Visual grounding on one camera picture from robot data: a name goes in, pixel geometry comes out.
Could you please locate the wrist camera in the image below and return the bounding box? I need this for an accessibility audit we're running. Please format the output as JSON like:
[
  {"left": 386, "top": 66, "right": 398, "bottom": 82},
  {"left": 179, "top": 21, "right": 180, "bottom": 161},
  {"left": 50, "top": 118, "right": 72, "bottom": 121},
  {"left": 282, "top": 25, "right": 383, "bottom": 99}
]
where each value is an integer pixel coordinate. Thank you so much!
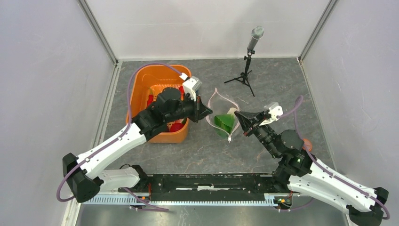
[
  {"left": 260, "top": 102, "right": 283, "bottom": 126},
  {"left": 183, "top": 76, "right": 202, "bottom": 102}
]

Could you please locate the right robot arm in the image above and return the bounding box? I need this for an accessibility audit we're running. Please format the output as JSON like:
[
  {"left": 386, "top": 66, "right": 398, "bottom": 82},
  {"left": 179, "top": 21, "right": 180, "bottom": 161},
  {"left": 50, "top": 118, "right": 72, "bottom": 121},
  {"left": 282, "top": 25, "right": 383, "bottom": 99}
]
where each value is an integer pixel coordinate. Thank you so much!
[{"left": 234, "top": 111, "right": 389, "bottom": 226}]

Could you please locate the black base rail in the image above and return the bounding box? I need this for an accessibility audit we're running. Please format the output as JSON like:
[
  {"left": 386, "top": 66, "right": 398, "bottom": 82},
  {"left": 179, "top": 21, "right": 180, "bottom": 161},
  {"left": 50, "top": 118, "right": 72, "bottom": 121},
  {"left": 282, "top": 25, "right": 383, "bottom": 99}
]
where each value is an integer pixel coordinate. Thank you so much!
[{"left": 130, "top": 173, "right": 291, "bottom": 202}]

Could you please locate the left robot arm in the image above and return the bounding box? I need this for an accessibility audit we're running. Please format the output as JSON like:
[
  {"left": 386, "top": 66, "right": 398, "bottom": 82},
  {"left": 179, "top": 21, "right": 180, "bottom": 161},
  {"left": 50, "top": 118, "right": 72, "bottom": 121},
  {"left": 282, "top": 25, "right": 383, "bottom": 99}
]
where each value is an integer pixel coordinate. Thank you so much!
[{"left": 56, "top": 87, "right": 213, "bottom": 203}]

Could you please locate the black tripod stand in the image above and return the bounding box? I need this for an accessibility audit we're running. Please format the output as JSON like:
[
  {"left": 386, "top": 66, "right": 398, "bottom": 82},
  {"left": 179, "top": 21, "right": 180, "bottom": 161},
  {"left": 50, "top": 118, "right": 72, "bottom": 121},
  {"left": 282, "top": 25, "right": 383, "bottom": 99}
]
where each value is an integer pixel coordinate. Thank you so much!
[{"left": 224, "top": 50, "right": 255, "bottom": 97}]

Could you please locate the red toy strawberry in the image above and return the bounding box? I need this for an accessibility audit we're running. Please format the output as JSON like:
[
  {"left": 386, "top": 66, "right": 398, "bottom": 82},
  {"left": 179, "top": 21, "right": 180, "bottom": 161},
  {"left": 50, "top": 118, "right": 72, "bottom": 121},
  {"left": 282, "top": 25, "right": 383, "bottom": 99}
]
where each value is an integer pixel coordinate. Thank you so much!
[{"left": 178, "top": 86, "right": 184, "bottom": 97}]

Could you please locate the green toy bok choy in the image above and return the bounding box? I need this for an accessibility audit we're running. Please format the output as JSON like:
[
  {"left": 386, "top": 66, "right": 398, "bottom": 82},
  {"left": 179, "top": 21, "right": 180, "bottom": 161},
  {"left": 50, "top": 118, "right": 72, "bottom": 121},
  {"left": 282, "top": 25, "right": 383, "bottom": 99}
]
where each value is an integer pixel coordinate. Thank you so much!
[{"left": 214, "top": 107, "right": 237, "bottom": 142}]

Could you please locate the orange plastic basket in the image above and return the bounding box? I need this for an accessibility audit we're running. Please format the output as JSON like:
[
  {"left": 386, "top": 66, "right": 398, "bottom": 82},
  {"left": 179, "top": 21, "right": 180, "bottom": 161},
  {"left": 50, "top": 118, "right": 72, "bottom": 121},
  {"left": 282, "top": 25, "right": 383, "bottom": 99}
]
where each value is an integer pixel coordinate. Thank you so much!
[{"left": 130, "top": 65, "right": 189, "bottom": 144}]

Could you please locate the silver microphone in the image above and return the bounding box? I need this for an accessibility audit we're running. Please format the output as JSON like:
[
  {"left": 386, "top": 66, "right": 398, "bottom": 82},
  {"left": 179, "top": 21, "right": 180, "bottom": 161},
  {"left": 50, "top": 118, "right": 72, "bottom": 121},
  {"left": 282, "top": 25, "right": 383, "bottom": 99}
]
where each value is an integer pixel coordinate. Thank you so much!
[{"left": 247, "top": 26, "right": 264, "bottom": 54}]

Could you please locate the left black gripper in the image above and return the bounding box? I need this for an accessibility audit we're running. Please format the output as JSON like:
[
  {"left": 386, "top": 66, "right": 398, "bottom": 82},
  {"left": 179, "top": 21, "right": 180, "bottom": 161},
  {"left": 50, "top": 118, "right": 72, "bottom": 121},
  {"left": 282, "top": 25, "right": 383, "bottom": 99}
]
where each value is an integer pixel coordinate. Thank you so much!
[{"left": 165, "top": 91, "right": 213, "bottom": 123}]

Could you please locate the red toy chili pepper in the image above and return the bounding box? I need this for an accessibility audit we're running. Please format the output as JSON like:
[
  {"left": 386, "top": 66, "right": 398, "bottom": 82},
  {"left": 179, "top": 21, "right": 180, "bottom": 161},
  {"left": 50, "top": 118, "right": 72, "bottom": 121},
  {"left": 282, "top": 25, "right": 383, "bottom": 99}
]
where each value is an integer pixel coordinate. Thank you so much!
[{"left": 146, "top": 95, "right": 154, "bottom": 107}]

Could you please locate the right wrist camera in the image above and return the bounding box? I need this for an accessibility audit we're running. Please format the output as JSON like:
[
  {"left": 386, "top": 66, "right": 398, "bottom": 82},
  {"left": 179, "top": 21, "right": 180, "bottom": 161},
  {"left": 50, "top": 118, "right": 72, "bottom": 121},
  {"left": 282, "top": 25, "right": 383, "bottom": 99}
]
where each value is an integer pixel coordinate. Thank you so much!
[{"left": 260, "top": 102, "right": 283, "bottom": 126}]

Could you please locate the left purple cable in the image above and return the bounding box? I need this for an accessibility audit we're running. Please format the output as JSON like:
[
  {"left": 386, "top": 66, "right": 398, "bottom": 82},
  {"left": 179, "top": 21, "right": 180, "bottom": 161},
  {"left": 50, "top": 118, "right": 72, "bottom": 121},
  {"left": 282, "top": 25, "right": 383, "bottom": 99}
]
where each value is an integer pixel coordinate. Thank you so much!
[{"left": 56, "top": 63, "right": 188, "bottom": 203}]

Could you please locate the red toy tomato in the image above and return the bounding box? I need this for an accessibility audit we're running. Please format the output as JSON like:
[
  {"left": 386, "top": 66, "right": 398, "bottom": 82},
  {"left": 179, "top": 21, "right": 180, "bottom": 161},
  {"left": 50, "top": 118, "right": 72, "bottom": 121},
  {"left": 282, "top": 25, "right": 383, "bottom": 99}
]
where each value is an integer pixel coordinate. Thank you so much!
[{"left": 169, "top": 122, "right": 184, "bottom": 132}]

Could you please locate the clear polka dot zip bag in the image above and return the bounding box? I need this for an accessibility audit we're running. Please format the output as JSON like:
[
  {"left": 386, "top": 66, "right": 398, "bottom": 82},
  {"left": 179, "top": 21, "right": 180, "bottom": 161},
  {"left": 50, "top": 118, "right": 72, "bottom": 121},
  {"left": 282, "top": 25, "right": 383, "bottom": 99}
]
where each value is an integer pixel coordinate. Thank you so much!
[{"left": 206, "top": 88, "right": 240, "bottom": 143}]

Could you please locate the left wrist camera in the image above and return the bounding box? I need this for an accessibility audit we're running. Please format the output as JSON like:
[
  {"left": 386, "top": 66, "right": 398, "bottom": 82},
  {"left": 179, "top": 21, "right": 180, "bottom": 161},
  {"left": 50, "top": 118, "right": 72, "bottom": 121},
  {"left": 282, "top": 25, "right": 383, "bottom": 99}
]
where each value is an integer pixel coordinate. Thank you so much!
[{"left": 183, "top": 76, "right": 202, "bottom": 102}]

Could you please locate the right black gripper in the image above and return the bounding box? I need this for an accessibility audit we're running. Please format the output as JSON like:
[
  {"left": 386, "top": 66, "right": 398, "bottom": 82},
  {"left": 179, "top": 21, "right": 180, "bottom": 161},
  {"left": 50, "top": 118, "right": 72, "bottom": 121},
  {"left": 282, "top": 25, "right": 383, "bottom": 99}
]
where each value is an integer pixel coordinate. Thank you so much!
[{"left": 234, "top": 110, "right": 281, "bottom": 158}]

